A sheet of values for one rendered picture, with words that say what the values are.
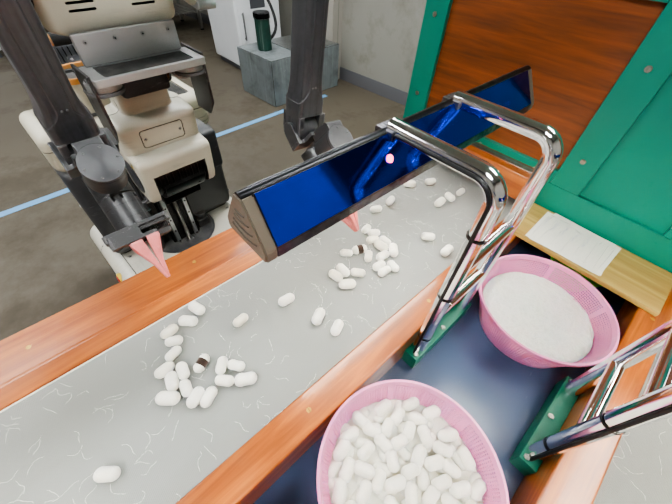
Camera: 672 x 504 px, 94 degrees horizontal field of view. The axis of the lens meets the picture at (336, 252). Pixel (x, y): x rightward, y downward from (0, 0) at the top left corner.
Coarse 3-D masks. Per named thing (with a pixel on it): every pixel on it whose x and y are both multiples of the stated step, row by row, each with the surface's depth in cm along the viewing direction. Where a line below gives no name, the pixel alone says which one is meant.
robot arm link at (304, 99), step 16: (304, 0) 51; (320, 0) 51; (304, 16) 53; (320, 16) 53; (304, 32) 54; (320, 32) 55; (304, 48) 56; (320, 48) 57; (304, 64) 57; (320, 64) 59; (304, 80) 59; (320, 80) 61; (288, 96) 63; (304, 96) 61; (320, 96) 63; (288, 112) 65; (304, 112) 63; (320, 112) 66; (304, 128) 66
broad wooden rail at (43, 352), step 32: (192, 256) 70; (224, 256) 70; (256, 256) 73; (128, 288) 64; (160, 288) 64; (192, 288) 65; (64, 320) 58; (96, 320) 59; (128, 320) 60; (0, 352) 54; (32, 352) 54; (64, 352) 55; (96, 352) 57; (0, 384) 51; (32, 384) 52
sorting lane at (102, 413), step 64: (320, 256) 75; (448, 256) 76; (256, 320) 63; (384, 320) 64; (64, 384) 53; (128, 384) 54; (192, 384) 54; (256, 384) 55; (0, 448) 47; (64, 448) 47; (128, 448) 48; (192, 448) 48
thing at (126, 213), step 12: (108, 204) 51; (120, 204) 51; (132, 204) 52; (108, 216) 51; (120, 216) 51; (132, 216) 52; (144, 216) 53; (156, 216) 53; (168, 216) 54; (120, 228) 51; (144, 228) 52
